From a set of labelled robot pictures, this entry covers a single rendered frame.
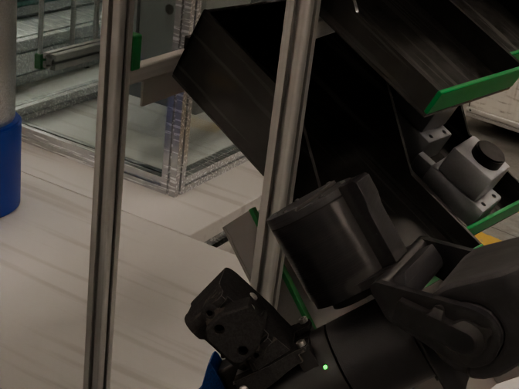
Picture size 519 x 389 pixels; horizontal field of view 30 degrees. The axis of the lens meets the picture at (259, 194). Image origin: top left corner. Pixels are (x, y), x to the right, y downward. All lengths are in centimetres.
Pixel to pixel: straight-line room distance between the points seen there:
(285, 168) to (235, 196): 98
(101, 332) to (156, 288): 48
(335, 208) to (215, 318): 9
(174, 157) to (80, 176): 19
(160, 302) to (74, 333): 14
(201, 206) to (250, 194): 11
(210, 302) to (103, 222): 34
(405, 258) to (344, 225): 4
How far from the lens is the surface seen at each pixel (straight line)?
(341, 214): 55
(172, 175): 169
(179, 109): 164
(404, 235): 84
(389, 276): 55
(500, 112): 497
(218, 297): 55
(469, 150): 90
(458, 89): 71
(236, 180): 179
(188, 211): 165
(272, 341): 56
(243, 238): 85
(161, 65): 88
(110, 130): 84
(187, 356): 127
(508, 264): 53
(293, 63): 73
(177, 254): 151
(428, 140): 94
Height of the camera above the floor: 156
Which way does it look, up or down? 24 degrees down
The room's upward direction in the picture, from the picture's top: 7 degrees clockwise
